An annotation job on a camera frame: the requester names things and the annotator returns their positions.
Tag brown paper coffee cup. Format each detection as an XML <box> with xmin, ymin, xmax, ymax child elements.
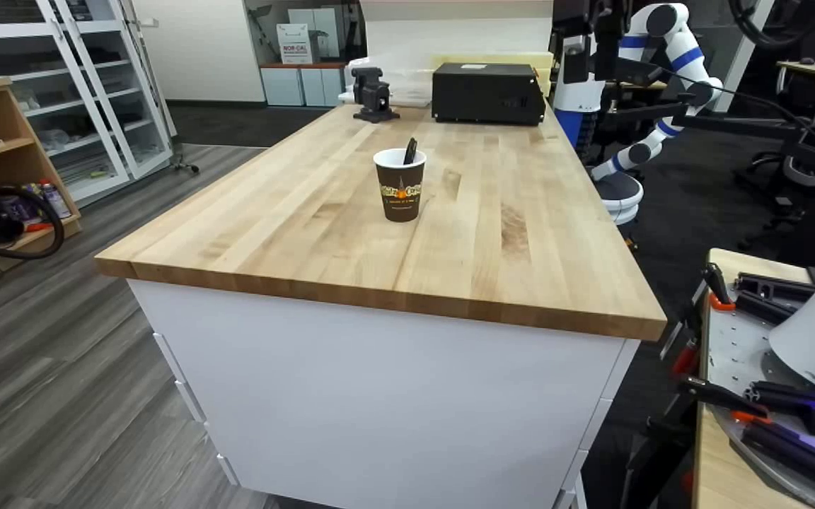
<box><xmin>375</xmin><ymin>147</ymin><xmax>427</xmax><ymax>222</ymax></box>

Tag black stirrer in cup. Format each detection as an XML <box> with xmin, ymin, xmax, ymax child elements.
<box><xmin>402</xmin><ymin>140</ymin><xmax>420</xmax><ymax>164</ymax></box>

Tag black bench vise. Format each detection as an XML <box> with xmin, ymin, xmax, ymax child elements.
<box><xmin>351</xmin><ymin>68</ymin><xmax>398</xmax><ymax>123</ymax></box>

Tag black box on table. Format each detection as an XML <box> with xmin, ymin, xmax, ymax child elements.
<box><xmin>433</xmin><ymin>64</ymin><xmax>548</xmax><ymax>126</ymax></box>

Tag white table cabinet base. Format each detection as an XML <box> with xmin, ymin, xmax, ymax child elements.
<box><xmin>134</xmin><ymin>281</ymin><xmax>638</xmax><ymax>509</ymax></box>

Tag light blue storage bins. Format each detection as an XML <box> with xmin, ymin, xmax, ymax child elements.
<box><xmin>260</xmin><ymin>66</ymin><xmax>342</xmax><ymax>107</ymax></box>

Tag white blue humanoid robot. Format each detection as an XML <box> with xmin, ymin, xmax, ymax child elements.
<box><xmin>586</xmin><ymin>0</ymin><xmax>727</xmax><ymax>228</ymax></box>

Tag white glass door cabinet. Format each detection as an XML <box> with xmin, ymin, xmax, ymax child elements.
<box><xmin>0</xmin><ymin>0</ymin><xmax>174</xmax><ymax>204</ymax></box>

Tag black orange clamp tool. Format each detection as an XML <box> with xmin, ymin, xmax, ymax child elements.
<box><xmin>702</xmin><ymin>263</ymin><xmax>815</xmax><ymax>327</ymax></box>

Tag black cable bundle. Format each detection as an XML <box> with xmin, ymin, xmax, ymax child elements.
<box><xmin>0</xmin><ymin>184</ymin><xmax>69</xmax><ymax>263</ymax></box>

